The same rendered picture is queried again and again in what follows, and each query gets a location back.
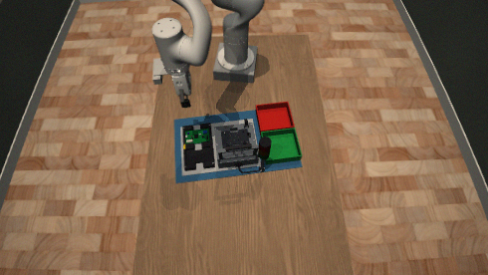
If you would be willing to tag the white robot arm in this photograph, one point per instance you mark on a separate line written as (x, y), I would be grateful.
(178, 51)

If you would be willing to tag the green circuit board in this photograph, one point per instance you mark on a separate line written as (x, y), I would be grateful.
(197, 136)

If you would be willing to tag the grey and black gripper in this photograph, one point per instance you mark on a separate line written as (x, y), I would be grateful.
(183, 84)

